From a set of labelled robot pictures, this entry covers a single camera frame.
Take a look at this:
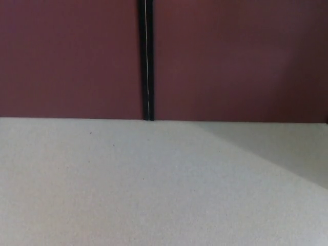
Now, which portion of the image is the maroon door leaf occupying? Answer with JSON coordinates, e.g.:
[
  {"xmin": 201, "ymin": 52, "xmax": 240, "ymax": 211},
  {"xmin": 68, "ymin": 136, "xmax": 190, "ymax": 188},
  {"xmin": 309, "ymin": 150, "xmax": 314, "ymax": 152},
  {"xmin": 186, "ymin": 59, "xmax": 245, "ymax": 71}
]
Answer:
[
  {"xmin": 153, "ymin": 0, "xmax": 328, "ymax": 124},
  {"xmin": 0, "ymin": 0, "xmax": 145, "ymax": 120}
]

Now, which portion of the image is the black door edge strip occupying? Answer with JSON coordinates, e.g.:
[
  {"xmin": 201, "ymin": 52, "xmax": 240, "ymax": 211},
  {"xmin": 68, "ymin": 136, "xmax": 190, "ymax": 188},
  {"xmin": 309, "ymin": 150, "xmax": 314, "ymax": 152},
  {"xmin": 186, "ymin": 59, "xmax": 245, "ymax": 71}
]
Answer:
[{"xmin": 136, "ymin": 0, "xmax": 155, "ymax": 121}]

